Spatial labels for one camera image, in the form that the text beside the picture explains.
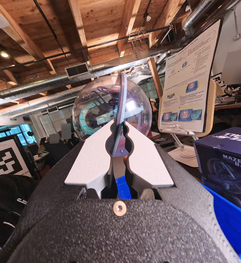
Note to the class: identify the blue plastic bin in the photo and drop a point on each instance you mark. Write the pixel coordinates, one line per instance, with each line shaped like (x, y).
(231, 222)

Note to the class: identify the clear plastic maze ball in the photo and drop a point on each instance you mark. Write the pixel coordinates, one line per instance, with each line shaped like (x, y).
(96, 107)

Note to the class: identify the printed instruction sheet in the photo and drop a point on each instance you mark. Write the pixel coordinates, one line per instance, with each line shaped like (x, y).
(190, 78)

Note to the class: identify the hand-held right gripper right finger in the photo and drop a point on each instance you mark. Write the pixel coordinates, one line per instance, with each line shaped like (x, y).
(149, 164)

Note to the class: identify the person's black sweatshirt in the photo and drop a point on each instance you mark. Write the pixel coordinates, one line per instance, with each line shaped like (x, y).
(9, 213)

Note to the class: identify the ceiling air vent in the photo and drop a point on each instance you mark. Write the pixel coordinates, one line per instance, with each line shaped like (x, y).
(77, 70)

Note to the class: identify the instruction sheet on stand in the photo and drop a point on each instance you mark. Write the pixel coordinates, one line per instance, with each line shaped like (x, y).
(184, 152)

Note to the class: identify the silver ceiling duct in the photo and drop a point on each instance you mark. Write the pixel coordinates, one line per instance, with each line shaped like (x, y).
(42, 88)

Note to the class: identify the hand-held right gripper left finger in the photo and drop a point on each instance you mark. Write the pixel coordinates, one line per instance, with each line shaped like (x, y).
(89, 164)

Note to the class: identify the dark blue cardboard box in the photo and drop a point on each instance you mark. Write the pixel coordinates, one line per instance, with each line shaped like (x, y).
(227, 164)

